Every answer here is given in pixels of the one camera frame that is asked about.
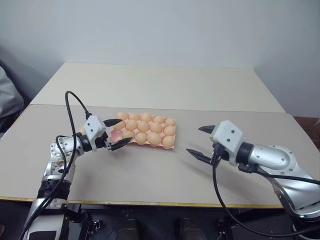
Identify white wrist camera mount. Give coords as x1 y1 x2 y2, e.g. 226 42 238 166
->
211 120 245 167
83 115 111 152

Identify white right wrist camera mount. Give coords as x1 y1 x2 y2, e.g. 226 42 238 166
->
211 120 245 167

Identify grey fabric bundle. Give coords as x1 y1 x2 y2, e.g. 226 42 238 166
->
0 66 25 120

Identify black under-table frame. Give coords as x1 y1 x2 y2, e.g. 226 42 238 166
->
66 202 291 240

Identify dark rounded shape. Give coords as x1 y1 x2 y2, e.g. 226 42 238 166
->
174 217 198 240
117 217 140 240

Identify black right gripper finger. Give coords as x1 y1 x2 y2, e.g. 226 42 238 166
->
185 148 214 165
198 124 217 135

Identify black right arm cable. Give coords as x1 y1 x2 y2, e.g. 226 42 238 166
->
211 149 320 237

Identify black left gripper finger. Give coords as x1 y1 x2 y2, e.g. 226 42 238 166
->
103 118 123 128
111 137 132 152

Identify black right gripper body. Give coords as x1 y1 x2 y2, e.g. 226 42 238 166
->
210 142 230 167

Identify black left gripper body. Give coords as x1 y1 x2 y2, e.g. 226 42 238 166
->
96 133 114 152

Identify pink egg tray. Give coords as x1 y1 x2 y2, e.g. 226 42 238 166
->
109 112 177 151

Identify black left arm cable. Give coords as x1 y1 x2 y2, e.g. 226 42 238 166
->
17 90 94 240

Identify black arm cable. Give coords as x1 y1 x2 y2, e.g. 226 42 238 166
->
17 90 94 240
211 149 320 237

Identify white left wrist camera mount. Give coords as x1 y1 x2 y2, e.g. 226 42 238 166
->
83 115 111 152

